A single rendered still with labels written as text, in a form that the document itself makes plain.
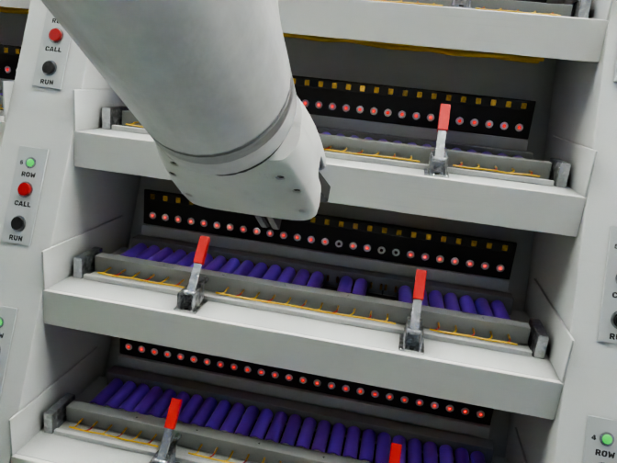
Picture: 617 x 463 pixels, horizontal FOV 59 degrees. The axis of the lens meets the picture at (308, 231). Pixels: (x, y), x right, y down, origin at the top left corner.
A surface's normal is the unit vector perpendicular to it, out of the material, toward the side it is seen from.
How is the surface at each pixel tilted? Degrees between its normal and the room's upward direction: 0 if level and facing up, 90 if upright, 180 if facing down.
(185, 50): 147
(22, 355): 90
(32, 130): 90
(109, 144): 110
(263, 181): 164
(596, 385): 90
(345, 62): 90
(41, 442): 21
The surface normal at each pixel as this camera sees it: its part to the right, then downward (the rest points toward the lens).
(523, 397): -0.18, 0.25
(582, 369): -0.14, -0.09
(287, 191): -0.07, 0.95
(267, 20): 0.96, 0.22
